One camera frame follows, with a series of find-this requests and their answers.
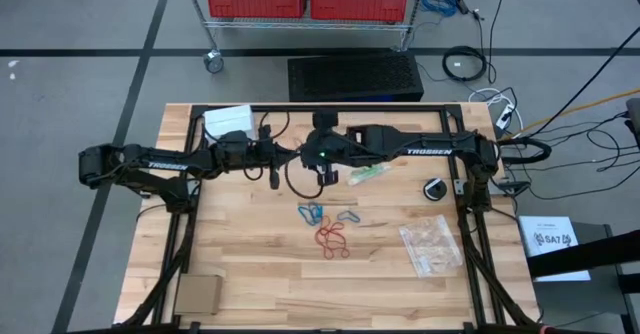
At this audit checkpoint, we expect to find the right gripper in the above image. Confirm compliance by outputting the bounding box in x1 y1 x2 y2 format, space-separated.
299 111 354 186

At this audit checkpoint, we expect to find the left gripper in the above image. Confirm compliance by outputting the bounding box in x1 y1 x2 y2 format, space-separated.
248 123 302 191

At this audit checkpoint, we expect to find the white cardboard box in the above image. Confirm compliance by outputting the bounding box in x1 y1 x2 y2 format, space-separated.
202 104 255 143

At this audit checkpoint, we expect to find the black perforated metal case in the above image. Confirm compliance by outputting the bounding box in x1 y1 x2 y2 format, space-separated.
286 53 425 104

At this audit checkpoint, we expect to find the round white black spool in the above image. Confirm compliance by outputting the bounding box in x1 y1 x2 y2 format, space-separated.
423 177 449 203

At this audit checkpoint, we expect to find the clear bag with tan contents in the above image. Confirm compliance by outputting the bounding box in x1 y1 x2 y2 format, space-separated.
398 214 465 279

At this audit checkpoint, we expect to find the brown cardboard box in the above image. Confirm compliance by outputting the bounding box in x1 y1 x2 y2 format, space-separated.
173 273 224 317

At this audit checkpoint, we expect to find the white power strip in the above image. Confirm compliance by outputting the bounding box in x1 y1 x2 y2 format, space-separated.
494 102 516 131

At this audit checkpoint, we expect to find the white printed booklet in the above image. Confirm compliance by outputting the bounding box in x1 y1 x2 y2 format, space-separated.
517 214 593 283

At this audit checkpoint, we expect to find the black bar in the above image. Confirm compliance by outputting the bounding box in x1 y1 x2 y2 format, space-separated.
527 228 640 280

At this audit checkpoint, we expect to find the grey side table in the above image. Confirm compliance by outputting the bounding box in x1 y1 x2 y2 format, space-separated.
527 221 640 334

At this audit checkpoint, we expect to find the grey black device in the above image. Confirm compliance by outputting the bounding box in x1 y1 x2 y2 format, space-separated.
624 97 640 151

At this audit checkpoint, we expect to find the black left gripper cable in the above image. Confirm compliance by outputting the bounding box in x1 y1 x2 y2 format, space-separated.
243 109 292 182

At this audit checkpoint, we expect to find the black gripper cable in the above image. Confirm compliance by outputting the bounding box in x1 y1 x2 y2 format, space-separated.
243 109 292 182
283 157 327 200

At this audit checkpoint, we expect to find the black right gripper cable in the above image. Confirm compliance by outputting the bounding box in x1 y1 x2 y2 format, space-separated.
283 157 327 200

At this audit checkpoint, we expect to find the black metal table frame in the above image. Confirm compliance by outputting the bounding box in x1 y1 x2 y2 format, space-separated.
118 102 544 334

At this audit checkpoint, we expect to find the chrome wire shelf rack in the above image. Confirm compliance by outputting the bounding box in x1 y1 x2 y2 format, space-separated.
178 0 430 75

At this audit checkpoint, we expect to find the black cable coil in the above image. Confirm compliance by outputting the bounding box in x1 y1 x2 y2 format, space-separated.
441 44 490 84

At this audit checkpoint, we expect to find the white cable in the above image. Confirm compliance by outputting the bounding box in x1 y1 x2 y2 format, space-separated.
467 87 525 136

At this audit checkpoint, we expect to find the blue cable coil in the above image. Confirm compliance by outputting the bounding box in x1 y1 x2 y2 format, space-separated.
420 0 462 19

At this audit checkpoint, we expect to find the black hanging cable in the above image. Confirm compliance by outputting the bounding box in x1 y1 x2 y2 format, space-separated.
487 0 516 86

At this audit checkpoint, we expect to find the black taut cable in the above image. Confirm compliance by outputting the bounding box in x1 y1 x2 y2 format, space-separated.
528 37 640 139

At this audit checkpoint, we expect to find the yellow cable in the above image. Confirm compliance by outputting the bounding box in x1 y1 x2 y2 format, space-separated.
501 87 640 141

